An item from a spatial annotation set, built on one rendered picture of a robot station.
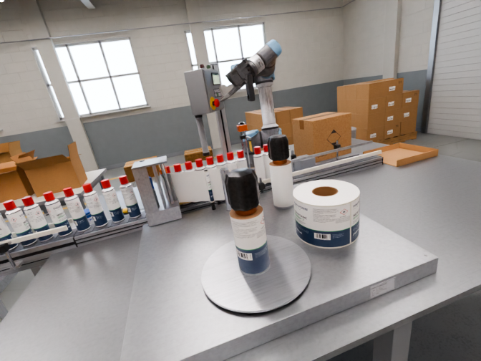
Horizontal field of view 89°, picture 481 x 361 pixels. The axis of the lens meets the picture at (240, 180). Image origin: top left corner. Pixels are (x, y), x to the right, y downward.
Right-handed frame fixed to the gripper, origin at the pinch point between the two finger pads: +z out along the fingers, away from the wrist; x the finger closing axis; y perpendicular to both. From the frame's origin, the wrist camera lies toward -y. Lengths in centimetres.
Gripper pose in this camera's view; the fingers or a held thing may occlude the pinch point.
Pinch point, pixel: (222, 100)
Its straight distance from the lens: 117.9
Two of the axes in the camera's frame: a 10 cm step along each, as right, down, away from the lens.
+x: 2.9, 2.9, -9.1
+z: -7.4, 6.7, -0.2
